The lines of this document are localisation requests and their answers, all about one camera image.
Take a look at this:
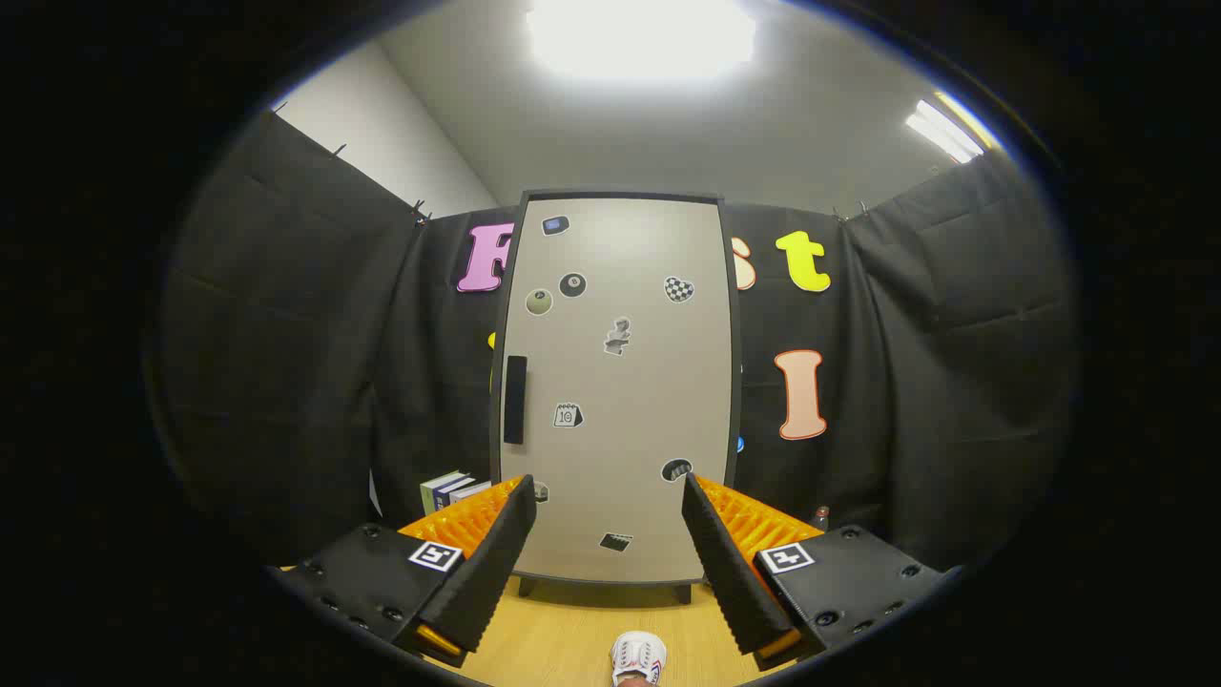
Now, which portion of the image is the black backdrop cloth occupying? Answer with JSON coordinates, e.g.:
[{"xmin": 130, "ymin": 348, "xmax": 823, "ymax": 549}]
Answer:
[{"xmin": 157, "ymin": 110, "xmax": 1079, "ymax": 573}]

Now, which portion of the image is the long ceiling strip light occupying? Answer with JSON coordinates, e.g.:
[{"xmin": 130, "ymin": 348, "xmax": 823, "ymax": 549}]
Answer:
[{"xmin": 904, "ymin": 91, "xmax": 988, "ymax": 165}]

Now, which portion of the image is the grey shoe cabinet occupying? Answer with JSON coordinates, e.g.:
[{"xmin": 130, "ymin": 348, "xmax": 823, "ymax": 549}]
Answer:
[{"xmin": 489, "ymin": 189, "xmax": 743, "ymax": 605}]

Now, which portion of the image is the square ceiling light panel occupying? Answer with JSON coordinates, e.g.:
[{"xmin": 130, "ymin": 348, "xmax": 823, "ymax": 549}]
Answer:
[{"xmin": 527, "ymin": 0, "xmax": 756, "ymax": 79}]

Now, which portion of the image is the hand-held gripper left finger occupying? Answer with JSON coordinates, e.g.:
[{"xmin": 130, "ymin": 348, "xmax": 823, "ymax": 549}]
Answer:
[{"xmin": 281, "ymin": 474, "xmax": 537, "ymax": 669}]

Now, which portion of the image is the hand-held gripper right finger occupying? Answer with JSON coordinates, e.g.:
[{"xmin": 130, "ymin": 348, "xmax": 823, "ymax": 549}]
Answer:
[{"xmin": 681, "ymin": 471, "xmax": 955, "ymax": 672}]

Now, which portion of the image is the black door handle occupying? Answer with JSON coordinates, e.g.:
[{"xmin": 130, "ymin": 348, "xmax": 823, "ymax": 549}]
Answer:
[{"xmin": 504, "ymin": 356, "xmax": 528, "ymax": 445}]

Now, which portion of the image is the white canvas shoe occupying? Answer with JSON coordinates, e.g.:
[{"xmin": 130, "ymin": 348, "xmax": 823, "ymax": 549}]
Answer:
[{"xmin": 610, "ymin": 631, "xmax": 667, "ymax": 686}]

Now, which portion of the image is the grey shoe cabinet door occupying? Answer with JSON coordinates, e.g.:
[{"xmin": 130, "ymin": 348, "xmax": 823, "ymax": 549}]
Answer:
[{"xmin": 498, "ymin": 196, "xmax": 735, "ymax": 585}]

